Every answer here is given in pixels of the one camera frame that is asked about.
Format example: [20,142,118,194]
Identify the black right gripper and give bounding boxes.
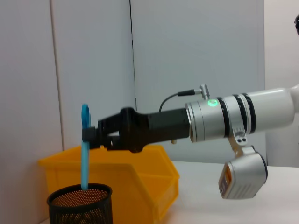
[82,106,191,154]

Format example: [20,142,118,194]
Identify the blue scissors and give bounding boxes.
[80,102,92,191]

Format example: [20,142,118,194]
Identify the black mesh pen holder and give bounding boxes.
[46,183,114,224]

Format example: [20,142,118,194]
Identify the yellow plastic bin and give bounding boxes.
[38,144,180,221]

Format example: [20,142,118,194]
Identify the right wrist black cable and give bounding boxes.
[159,84,210,112]

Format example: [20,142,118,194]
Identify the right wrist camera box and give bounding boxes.
[218,127,269,200]

